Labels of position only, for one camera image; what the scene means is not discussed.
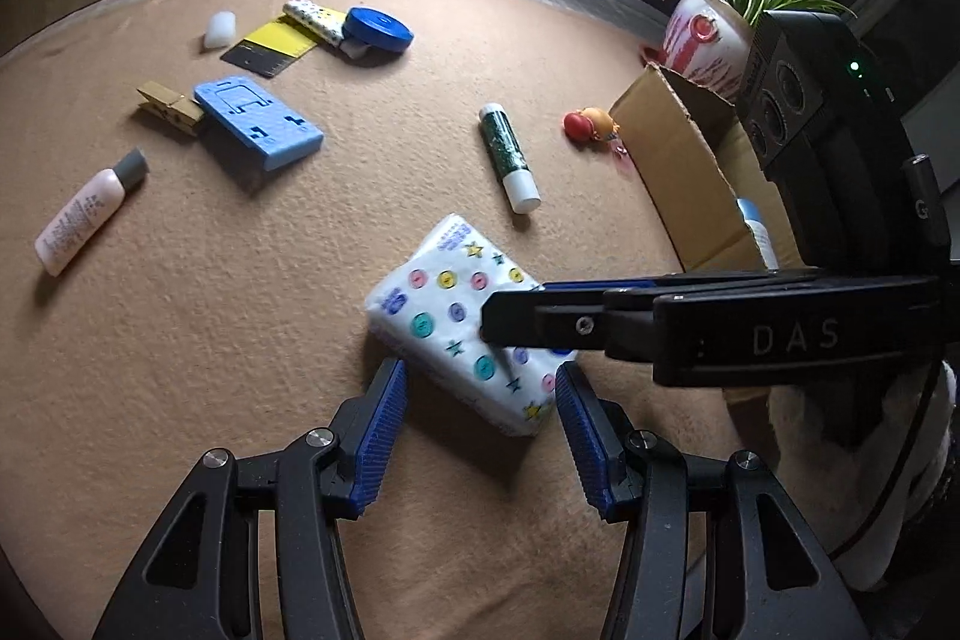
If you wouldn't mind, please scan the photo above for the green glue stick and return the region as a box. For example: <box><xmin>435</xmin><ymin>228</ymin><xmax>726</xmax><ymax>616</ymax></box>
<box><xmin>478</xmin><ymin>103</ymin><xmax>542</xmax><ymax>215</ymax></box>

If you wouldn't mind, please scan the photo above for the person's white fleece clothing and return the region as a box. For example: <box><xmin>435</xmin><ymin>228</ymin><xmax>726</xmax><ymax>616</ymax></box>
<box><xmin>720</xmin><ymin>359</ymin><xmax>960</xmax><ymax>592</ymax></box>

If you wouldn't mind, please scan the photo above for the small pink bottle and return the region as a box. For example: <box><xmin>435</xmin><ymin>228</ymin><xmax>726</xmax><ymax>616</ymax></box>
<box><xmin>34</xmin><ymin>149</ymin><xmax>149</xmax><ymax>277</ymax></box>

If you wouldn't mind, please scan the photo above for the toy figure keychain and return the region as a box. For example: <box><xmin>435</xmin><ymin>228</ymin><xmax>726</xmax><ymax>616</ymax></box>
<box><xmin>564</xmin><ymin>106</ymin><xmax>638</xmax><ymax>165</ymax></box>

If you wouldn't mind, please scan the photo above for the white and red flowerpot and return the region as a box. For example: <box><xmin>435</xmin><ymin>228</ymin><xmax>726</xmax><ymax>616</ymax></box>
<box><xmin>661</xmin><ymin>0</ymin><xmax>758</xmax><ymax>86</ymax></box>

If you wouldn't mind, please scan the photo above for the small white eraser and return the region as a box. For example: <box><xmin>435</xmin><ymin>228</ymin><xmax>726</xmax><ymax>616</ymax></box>
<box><xmin>204</xmin><ymin>11</ymin><xmax>239</xmax><ymax>50</ymax></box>

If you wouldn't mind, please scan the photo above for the button print tissue pack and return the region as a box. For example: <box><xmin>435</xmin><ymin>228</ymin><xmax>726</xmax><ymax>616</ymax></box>
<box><xmin>364</xmin><ymin>214</ymin><xmax>578</xmax><ymax>437</ymax></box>

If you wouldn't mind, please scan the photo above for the wooden clothespin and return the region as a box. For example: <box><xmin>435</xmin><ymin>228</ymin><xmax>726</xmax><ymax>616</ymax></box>
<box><xmin>136</xmin><ymin>81</ymin><xmax>207</xmax><ymax>140</ymax></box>

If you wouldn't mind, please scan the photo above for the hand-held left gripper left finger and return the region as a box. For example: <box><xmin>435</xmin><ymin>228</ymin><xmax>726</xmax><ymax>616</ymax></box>
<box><xmin>94</xmin><ymin>356</ymin><xmax>410</xmax><ymax>640</ymax></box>

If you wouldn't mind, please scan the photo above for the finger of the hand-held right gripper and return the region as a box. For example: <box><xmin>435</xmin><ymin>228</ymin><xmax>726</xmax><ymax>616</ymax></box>
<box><xmin>480</xmin><ymin>287</ymin><xmax>661</xmax><ymax>362</ymax></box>
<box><xmin>540</xmin><ymin>269</ymin><xmax>826</xmax><ymax>296</ymax></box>

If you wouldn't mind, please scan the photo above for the blue phone stand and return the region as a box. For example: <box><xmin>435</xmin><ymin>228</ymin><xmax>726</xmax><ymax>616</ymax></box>
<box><xmin>193</xmin><ymin>75</ymin><xmax>326</xmax><ymax>172</ymax></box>

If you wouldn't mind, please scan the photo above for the cardboard box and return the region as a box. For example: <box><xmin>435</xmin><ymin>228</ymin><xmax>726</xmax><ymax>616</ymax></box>
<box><xmin>609</xmin><ymin>62</ymin><xmax>826</xmax><ymax>274</ymax></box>

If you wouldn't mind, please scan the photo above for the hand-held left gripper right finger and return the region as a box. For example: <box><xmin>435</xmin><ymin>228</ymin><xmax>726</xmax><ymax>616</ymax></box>
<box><xmin>553</xmin><ymin>361</ymin><xmax>875</xmax><ymax>640</ymax></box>

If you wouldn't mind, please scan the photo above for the yellow and black card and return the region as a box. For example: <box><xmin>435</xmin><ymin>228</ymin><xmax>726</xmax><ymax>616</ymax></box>
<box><xmin>221</xmin><ymin>14</ymin><xmax>320</xmax><ymax>80</ymax></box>

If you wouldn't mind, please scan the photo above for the white bottle with blue cap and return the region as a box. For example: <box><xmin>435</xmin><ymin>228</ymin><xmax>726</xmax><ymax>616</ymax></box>
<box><xmin>736</xmin><ymin>197</ymin><xmax>782</xmax><ymax>270</ymax></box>

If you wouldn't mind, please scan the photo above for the round blue tape measure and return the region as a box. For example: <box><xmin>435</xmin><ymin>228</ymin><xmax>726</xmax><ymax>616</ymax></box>
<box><xmin>343</xmin><ymin>5</ymin><xmax>415</xmax><ymax>56</ymax></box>

